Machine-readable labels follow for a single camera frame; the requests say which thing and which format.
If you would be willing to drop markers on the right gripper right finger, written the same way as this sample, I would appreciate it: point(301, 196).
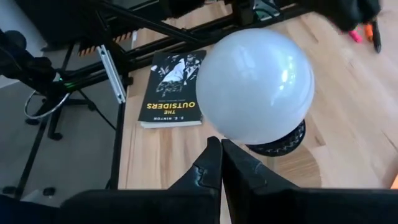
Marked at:
point(264, 202)

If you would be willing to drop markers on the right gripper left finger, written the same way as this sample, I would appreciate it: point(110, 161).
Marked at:
point(192, 202)

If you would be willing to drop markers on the wooden base table lamp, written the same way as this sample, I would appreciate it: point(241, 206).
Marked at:
point(280, 146)

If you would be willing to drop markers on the white globe lightbulb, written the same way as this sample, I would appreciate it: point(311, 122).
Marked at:
point(255, 87)

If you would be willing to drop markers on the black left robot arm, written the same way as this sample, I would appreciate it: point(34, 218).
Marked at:
point(186, 6)

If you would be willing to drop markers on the pink foam strip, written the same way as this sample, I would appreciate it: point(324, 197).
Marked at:
point(355, 36)

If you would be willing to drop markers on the orange marker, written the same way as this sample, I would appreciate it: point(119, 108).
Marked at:
point(368, 32)

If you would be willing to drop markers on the orange sticky note pad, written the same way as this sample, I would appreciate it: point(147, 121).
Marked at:
point(395, 183)

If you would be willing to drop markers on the silver aluminium bracket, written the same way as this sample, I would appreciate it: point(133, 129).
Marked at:
point(112, 74)

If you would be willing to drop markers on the black aluminium table frame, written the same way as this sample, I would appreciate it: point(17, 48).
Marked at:
point(143, 59)

